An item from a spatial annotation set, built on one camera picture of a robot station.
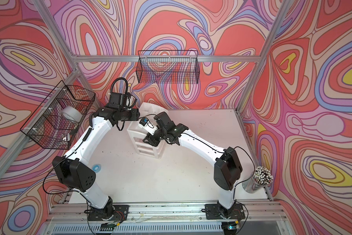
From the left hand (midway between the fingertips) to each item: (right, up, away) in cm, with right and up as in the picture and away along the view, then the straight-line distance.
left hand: (137, 113), depth 83 cm
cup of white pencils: (+63, -31, -16) cm, 72 cm away
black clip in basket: (-31, -10, -8) cm, 33 cm away
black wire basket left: (-35, -5, -15) cm, 38 cm away
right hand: (+7, -15, -5) cm, 18 cm away
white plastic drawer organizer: (+4, +3, +8) cm, 9 cm away
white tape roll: (-31, -1, -9) cm, 32 cm away
